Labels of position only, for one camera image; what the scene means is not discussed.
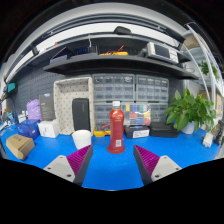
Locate yellow multimeter with red leads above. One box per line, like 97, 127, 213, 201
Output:
92, 123, 112, 138

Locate brown cardboard box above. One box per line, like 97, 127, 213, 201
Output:
5, 133, 36, 161

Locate grey small-parts drawer cabinet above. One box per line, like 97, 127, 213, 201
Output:
134, 74, 170, 103
93, 101, 124, 131
149, 103, 169, 124
92, 73, 136, 102

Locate white cup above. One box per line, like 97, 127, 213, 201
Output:
71, 129, 93, 151

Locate white plug adapter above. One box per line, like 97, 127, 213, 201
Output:
201, 132, 215, 149

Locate beige dotted storage basket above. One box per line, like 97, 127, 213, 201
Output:
53, 76, 95, 136

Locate white wire shelf rack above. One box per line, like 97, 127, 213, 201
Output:
184, 21, 224, 101

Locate teal desk lamp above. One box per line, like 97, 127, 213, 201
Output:
1, 82, 19, 124

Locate green potted plant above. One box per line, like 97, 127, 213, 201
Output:
164, 87, 218, 135

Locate black flat box white label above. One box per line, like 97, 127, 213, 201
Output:
123, 124, 151, 140

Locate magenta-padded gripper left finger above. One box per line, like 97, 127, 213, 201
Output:
43, 143, 94, 186

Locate black zip case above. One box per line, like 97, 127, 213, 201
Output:
148, 121, 181, 139

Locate purple plastic bag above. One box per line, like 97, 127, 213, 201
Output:
26, 98, 42, 122

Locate dark wall shelf unit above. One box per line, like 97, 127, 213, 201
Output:
4, 24, 199, 83

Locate red drink bottle white cap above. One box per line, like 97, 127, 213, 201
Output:
107, 100, 126, 153

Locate blue box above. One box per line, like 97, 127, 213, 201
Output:
17, 118, 41, 140

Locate black rounded case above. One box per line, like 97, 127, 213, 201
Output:
71, 97, 91, 132

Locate dark grey box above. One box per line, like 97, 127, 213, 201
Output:
38, 92, 56, 122

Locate clear box with colourful parts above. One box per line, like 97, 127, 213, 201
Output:
120, 103, 152, 127

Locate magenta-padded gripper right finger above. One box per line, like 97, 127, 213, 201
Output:
132, 144, 183, 186

